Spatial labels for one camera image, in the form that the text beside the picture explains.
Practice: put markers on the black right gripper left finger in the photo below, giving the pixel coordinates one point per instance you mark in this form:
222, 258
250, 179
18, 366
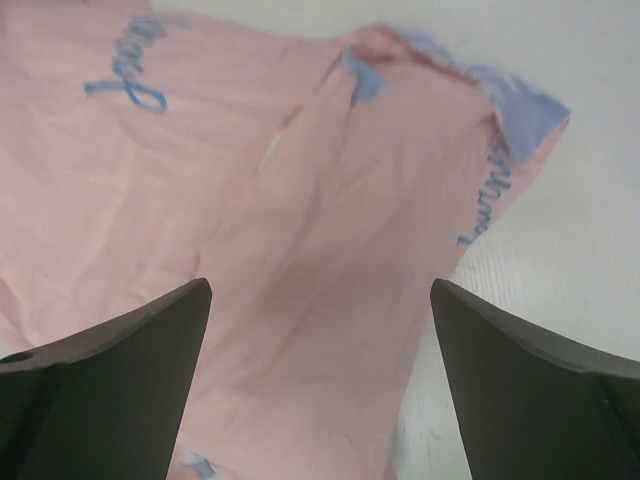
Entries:
106, 402

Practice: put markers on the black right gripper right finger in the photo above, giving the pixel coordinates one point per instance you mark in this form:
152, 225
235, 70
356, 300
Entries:
530, 403

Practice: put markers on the blue and pink printed pillowcase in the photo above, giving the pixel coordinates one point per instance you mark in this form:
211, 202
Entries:
319, 185

